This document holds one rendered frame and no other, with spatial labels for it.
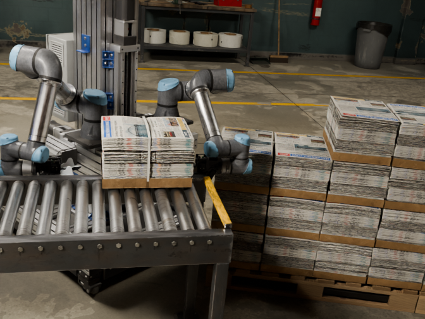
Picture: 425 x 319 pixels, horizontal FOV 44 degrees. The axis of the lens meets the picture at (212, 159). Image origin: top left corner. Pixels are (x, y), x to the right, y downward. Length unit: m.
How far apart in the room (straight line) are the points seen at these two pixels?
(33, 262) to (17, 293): 1.11
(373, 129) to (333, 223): 0.54
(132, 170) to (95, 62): 0.87
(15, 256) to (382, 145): 1.73
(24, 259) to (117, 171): 0.54
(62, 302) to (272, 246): 1.14
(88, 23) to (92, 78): 0.29
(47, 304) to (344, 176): 1.65
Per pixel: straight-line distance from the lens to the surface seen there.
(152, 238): 1.90
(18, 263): 1.95
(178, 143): 2.18
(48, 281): 3.10
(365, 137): 2.68
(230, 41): 8.70
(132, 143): 2.16
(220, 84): 2.64
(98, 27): 2.85
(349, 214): 2.83
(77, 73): 3.08
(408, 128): 2.71
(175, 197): 2.20
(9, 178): 2.37
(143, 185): 2.23
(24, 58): 2.42
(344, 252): 2.94
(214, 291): 2.08
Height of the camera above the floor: 1.77
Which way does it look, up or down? 22 degrees down
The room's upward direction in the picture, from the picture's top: 5 degrees clockwise
